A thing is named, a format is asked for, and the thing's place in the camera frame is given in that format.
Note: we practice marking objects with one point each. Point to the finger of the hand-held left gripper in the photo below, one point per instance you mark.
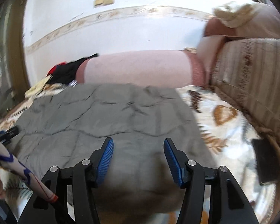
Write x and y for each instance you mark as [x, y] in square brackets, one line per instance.
[7, 133]

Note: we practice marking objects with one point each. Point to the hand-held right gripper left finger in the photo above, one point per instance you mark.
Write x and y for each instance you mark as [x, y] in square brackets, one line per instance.
[105, 161]

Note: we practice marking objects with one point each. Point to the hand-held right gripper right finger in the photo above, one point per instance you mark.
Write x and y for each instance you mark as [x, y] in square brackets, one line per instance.
[173, 163]

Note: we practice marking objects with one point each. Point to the grey padded jacket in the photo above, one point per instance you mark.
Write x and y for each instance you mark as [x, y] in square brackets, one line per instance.
[95, 121]

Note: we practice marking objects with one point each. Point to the leaf print fleece blanket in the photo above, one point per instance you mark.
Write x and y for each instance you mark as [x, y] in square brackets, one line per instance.
[224, 130]

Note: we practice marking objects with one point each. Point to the red garment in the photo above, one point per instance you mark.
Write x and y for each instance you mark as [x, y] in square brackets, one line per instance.
[56, 68]

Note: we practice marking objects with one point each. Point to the wooden cabinet with glass door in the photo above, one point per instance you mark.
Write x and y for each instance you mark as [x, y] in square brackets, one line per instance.
[4, 51]

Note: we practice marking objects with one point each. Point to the clear plastic wrapper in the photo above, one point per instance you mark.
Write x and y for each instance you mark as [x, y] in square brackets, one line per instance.
[73, 83]

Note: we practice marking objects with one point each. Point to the black smartphone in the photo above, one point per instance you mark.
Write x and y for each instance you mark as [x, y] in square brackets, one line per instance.
[263, 161]

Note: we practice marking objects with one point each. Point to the striped sofa back cushion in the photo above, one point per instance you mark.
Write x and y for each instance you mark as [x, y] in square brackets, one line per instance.
[254, 74]

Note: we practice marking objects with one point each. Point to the cream frilled cushion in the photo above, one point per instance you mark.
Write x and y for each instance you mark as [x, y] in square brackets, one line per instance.
[231, 14]

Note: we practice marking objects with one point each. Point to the beige sofa cushion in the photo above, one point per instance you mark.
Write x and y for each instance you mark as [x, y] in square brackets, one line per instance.
[266, 21]

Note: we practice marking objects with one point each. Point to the small gold wall frame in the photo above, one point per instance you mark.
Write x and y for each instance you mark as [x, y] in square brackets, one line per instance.
[104, 1]

